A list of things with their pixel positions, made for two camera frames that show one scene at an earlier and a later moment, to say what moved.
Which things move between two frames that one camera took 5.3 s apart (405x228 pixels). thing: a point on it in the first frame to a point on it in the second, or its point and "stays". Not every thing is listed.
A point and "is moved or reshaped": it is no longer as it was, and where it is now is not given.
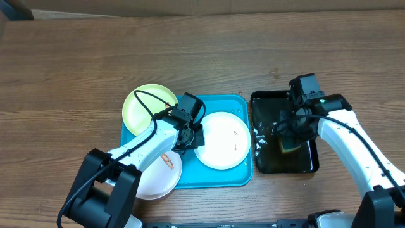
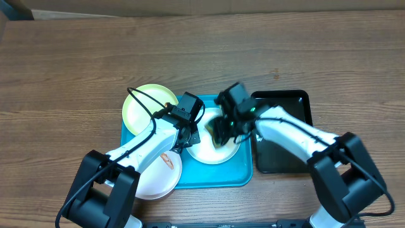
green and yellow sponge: x=288 y=144 is moved or reshaped
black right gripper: x=286 y=132 to x=228 y=132
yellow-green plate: x=135 y=116 stays
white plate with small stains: x=227 y=139 is moved or reshaped
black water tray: x=266 y=107 stays
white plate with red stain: x=161 y=177 stays
